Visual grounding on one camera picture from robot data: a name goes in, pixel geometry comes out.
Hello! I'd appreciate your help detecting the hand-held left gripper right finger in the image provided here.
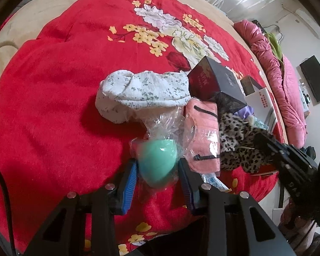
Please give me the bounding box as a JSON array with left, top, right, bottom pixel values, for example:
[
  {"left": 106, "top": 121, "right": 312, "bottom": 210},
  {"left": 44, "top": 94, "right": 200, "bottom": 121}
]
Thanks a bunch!
[{"left": 177, "top": 158, "right": 296, "bottom": 256}]

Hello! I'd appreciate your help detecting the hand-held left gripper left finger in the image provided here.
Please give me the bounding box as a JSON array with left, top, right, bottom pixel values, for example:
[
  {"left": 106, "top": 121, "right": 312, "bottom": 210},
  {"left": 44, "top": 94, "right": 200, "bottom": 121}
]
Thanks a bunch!
[{"left": 24, "top": 159, "right": 139, "bottom": 256}]

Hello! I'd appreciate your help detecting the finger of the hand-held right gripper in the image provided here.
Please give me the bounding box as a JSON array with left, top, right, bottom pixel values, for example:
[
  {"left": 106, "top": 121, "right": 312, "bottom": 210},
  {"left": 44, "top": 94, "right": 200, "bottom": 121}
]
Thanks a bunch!
[{"left": 252, "top": 131, "right": 296, "bottom": 171}]

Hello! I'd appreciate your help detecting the leopard print cloth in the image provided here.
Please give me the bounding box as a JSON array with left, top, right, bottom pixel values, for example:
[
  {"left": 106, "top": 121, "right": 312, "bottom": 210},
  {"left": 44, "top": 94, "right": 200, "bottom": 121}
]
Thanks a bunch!
[{"left": 218, "top": 112, "right": 276, "bottom": 174}]

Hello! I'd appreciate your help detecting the green sponge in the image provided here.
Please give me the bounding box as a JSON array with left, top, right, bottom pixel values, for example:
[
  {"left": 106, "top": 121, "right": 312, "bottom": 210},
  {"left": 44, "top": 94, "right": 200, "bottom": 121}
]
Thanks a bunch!
[{"left": 129, "top": 107, "right": 186, "bottom": 190}]

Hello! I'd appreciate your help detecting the light blue cloth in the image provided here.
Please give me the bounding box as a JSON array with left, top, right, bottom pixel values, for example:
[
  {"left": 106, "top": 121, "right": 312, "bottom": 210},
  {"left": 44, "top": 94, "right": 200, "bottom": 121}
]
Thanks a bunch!
[{"left": 252, "top": 116, "right": 268, "bottom": 131}]

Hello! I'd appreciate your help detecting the black bag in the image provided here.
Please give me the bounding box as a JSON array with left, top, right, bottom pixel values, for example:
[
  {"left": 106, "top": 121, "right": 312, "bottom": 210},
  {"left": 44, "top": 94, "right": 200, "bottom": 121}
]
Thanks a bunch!
[{"left": 304, "top": 145, "right": 316, "bottom": 160}]

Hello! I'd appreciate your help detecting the person's patterned red clothing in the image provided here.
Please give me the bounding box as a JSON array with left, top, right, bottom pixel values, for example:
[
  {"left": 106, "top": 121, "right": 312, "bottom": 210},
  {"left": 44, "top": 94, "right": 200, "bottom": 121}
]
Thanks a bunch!
[{"left": 280, "top": 197, "right": 319, "bottom": 246}]

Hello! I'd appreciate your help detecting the red white carton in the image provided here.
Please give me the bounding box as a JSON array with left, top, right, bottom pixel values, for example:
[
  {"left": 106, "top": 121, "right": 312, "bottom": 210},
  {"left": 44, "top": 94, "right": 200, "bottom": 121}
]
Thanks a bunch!
[{"left": 240, "top": 75, "right": 278, "bottom": 134}]

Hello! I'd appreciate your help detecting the white cabinet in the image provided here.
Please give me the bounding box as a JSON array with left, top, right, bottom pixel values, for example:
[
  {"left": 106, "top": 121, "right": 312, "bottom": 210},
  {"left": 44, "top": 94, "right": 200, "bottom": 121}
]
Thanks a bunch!
[{"left": 299, "top": 83, "right": 311, "bottom": 118}]

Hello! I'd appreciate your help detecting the pink cloth in clear package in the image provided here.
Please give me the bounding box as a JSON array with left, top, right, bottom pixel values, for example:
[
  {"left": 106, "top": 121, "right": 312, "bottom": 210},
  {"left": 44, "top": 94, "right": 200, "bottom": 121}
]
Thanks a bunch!
[{"left": 182, "top": 98, "right": 221, "bottom": 178}]

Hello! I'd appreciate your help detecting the pink quilt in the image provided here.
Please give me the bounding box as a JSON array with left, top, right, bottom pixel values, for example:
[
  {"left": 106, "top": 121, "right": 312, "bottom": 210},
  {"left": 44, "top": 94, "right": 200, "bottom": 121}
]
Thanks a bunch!
[{"left": 233, "top": 19, "right": 308, "bottom": 148}]

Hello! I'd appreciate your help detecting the black television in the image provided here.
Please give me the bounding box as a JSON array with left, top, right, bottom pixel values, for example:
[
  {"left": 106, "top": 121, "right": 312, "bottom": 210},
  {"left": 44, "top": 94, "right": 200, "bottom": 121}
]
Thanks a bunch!
[{"left": 299, "top": 55, "right": 320, "bottom": 103}]

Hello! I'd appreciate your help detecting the dark small box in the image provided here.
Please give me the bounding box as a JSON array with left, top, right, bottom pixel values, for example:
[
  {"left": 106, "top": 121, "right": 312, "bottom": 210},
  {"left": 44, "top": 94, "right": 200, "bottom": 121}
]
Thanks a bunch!
[{"left": 187, "top": 56, "right": 247, "bottom": 112}]

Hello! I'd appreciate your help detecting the white floral folded cloth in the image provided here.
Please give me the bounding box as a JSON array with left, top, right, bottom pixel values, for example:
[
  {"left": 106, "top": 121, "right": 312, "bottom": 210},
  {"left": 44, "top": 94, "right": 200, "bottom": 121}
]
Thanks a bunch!
[{"left": 95, "top": 69, "right": 191, "bottom": 124}]

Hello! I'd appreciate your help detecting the green cloth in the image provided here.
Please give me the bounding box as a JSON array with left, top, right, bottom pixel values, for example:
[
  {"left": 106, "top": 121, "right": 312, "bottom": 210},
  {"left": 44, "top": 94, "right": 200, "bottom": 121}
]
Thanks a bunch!
[{"left": 264, "top": 32, "right": 284, "bottom": 62}]

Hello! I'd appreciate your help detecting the red floral blanket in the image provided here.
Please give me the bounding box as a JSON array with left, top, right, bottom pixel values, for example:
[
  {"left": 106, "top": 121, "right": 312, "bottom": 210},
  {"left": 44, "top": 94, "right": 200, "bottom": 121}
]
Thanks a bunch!
[{"left": 0, "top": 0, "right": 286, "bottom": 254}]

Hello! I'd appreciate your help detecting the white air conditioner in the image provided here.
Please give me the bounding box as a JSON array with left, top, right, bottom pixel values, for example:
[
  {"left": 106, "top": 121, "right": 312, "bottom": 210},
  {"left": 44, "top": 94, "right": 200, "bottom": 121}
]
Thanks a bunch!
[{"left": 295, "top": 8, "right": 320, "bottom": 39}]

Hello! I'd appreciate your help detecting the beige bed sheet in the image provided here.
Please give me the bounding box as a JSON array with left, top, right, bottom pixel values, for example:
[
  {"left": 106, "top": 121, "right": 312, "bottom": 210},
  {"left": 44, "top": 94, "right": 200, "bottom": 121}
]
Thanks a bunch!
[{"left": 0, "top": 0, "right": 287, "bottom": 144}]

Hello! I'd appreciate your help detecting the black cable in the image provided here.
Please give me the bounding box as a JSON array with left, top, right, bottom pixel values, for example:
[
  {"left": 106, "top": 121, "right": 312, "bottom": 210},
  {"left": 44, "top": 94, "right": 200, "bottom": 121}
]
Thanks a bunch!
[{"left": 0, "top": 155, "right": 18, "bottom": 256}]

